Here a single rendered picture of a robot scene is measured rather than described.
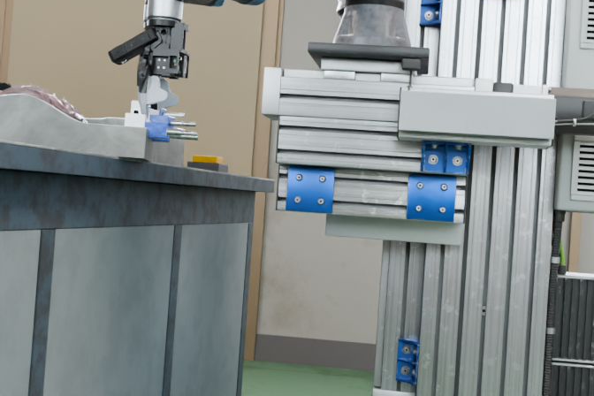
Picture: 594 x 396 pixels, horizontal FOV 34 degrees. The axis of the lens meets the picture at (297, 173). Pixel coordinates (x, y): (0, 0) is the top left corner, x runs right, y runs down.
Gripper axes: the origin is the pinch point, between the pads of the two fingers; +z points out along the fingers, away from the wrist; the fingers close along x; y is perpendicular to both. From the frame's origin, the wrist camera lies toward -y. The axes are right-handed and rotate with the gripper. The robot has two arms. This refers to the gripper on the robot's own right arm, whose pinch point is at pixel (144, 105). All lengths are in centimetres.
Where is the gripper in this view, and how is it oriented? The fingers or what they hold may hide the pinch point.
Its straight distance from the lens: 242.9
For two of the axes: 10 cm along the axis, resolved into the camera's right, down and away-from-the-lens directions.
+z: -0.7, 10.0, -0.3
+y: 9.8, 0.6, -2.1
